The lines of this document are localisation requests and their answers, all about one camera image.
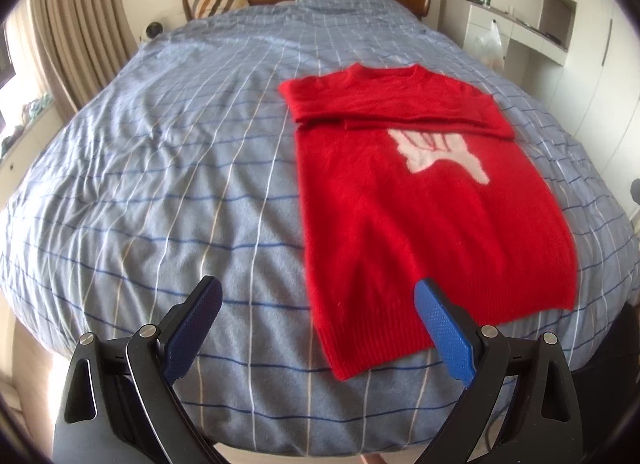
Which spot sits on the white plastic bag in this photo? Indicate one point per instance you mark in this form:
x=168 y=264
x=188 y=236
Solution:
x=489 y=46

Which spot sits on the blue checked duvet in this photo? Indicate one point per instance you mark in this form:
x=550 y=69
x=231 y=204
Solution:
x=175 y=169

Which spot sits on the pile of clutter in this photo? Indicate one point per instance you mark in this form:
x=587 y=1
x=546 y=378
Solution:
x=30 y=111

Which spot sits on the white wardrobe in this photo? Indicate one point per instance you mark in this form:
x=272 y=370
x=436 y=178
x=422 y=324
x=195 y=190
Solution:
x=600 y=44

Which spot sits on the window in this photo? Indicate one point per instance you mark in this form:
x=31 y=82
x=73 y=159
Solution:
x=5 y=59

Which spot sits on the red knitted sweater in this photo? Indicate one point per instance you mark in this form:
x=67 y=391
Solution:
x=415 y=224

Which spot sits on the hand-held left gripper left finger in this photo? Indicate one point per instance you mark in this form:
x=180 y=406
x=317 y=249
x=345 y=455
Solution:
x=192 y=329

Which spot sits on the small white fan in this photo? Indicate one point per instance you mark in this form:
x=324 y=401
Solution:
x=152 y=31

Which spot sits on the white desk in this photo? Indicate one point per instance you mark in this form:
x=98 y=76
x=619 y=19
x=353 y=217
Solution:
x=525 y=31

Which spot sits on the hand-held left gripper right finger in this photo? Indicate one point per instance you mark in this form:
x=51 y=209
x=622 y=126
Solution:
x=447 y=334

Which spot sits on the beige curtain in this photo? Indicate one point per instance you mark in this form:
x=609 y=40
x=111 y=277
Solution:
x=85 y=29

